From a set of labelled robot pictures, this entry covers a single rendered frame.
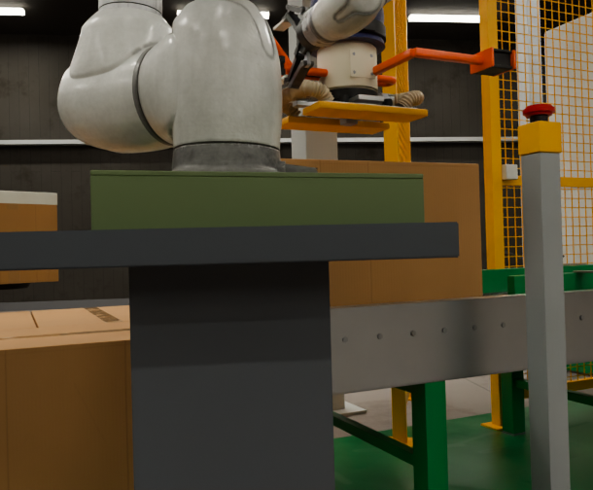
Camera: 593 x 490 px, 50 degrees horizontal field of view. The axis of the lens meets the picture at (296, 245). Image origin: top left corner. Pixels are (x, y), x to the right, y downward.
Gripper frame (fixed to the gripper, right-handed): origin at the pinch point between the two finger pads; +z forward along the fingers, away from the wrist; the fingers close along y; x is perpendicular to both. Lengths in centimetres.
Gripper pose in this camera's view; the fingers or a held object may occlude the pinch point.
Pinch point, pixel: (281, 54)
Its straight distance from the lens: 167.9
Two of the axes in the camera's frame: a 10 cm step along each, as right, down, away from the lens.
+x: 9.0, -0.2, 4.3
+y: 0.3, 10.0, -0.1
